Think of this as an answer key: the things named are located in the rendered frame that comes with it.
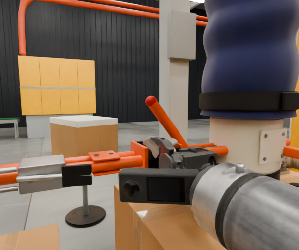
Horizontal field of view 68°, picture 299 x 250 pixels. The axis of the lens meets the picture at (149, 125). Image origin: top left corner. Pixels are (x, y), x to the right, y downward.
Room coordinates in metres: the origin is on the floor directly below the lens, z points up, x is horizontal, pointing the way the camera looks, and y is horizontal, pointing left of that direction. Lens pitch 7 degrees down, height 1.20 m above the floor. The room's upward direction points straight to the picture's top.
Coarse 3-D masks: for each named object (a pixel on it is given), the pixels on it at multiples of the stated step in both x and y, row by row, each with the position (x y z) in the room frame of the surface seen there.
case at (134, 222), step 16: (288, 176) 0.69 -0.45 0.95; (128, 208) 0.51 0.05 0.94; (144, 208) 0.48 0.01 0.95; (160, 208) 0.48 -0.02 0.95; (176, 208) 0.48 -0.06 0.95; (128, 224) 0.51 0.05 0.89; (144, 224) 0.42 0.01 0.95; (160, 224) 0.42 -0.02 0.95; (176, 224) 0.42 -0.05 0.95; (192, 224) 0.42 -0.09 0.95; (128, 240) 0.51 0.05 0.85; (144, 240) 0.42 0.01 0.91; (160, 240) 0.37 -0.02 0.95; (176, 240) 0.37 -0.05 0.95; (192, 240) 0.37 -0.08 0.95; (208, 240) 0.37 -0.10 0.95
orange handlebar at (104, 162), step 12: (204, 144) 0.53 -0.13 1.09; (288, 144) 0.59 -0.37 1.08; (84, 156) 0.42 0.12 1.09; (96, 156) 0.40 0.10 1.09; (108, 156) 0.40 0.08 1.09; (120, 156) 0.44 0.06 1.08; (132, 156) 0.42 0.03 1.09; (288, 156) 0.48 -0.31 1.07; (0, 168) 0.36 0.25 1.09; (96, 168) 0.38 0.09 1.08; (108, 168) 0.39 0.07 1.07; (120, 168) 0.40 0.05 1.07; (0, 180) 0.32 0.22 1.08; (12, 180) 0.33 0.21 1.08
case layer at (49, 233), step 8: (56, 224) 1.10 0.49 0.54; (16, 232) 1.03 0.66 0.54; (24, 232) 1.03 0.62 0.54; (32, 232) 1.03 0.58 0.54; (40, 232) 1.03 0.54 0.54; (48, 232) 1.03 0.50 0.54; (56, 232) 1.03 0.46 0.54; (0, 240) 0.97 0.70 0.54; (8, 240) 0.97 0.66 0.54; (16, 240) 0.97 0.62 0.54; (24, 240) 0.97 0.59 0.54; (32, 240) 0.97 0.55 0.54; (40, 240) 0.97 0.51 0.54; (48, 240) 0.97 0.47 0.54; (56, 240) 0.97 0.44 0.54; (0, 248) 0.91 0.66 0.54; (8, 248) 0.91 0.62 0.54; (16, 248) 0.91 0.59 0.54; (24, 248) 0.91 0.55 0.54; (32, 248) 0.91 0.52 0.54; (40, 248) 0.91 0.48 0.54; (48, 248) 0.91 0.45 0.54; (56, 248) 0.91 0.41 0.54
